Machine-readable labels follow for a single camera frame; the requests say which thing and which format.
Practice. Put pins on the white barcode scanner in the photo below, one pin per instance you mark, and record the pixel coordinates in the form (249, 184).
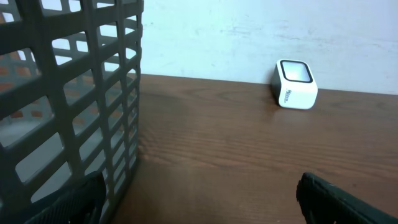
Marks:
(293, 85)

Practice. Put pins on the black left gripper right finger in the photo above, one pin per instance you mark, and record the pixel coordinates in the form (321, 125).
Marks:
(322, 202)

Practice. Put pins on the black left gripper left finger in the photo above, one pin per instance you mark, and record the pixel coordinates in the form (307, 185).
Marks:
(79, 202)

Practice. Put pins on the grey plastic lattice basket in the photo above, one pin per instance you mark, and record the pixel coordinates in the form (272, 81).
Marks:
(70, 81)

